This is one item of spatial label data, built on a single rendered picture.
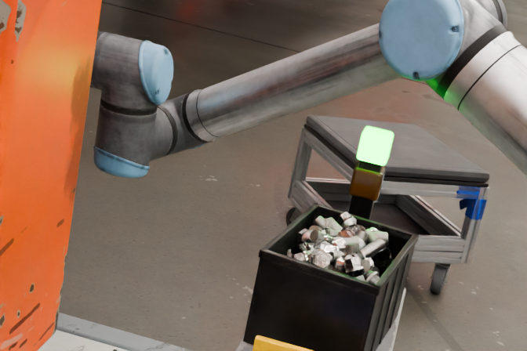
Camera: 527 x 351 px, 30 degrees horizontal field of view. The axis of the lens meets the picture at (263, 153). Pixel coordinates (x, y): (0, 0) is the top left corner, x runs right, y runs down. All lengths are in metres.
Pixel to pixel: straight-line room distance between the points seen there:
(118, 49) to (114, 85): 0.05
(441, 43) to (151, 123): 0.55
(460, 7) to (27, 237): 0.62
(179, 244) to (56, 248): 1.64
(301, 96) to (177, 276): 0.94
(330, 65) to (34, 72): 0.77
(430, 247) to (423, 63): 1.30
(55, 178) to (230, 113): 0.77
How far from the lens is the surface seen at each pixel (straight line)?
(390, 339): 1.22
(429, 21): 1.20
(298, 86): 1.49
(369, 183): 1.30
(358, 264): 1.10
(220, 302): 2.25
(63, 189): 0.86
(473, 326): 2.44
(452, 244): 2.49
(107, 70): 1.52
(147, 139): 1.56
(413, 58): 1.21
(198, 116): 1.61
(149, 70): 1.50
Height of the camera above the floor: 0.98
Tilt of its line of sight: 17 degrees down
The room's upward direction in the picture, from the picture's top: 11 degrees clockwise
